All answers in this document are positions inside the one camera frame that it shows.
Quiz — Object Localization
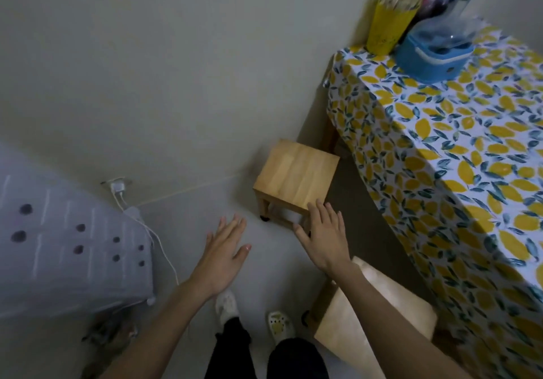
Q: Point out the person's left hand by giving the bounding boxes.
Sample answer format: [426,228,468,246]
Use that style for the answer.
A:
[186,215,253,299]

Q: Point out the person's right hand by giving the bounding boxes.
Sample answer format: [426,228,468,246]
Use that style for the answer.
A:
[292,199,357,282]

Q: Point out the light wooden stool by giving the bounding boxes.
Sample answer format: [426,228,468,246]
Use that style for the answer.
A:
[252,138,341,229]
[303,256,438,379]

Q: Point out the person's right forearm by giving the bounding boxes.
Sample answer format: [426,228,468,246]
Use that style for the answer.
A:
[332,262,474,379]

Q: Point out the person's left forearm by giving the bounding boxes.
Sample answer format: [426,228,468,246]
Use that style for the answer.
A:
[100,280,218,379]

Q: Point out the person's left white clog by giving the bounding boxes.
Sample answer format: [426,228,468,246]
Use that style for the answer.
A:
[215,290,239,329]

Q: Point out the person's white clog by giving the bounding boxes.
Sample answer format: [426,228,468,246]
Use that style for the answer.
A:
[215,290,239,329]
[266,311,296,346]

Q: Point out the person's right white clog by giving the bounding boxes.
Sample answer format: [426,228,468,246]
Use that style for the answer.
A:
[266,311,296,346]

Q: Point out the person's black trousers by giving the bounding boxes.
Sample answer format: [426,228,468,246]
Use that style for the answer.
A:
[205,317,330,379]

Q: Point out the wooden table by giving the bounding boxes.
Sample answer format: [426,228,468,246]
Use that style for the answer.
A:
[321,25,543,379]

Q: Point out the white perforated plastic cabinet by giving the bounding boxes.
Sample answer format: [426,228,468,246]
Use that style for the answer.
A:
[0,141,156,320]

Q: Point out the lemon print tablecloth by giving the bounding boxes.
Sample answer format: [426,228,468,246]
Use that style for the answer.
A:
[325,25,543,379]

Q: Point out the blue box with clear lid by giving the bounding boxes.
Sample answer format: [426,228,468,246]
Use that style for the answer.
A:
[394,16,482,85]

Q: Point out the yellow chopstick holder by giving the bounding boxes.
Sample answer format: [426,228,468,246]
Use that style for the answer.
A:
[365,1,421,56]

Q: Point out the white cable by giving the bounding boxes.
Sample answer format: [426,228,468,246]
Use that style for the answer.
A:
[112,190,181,286]

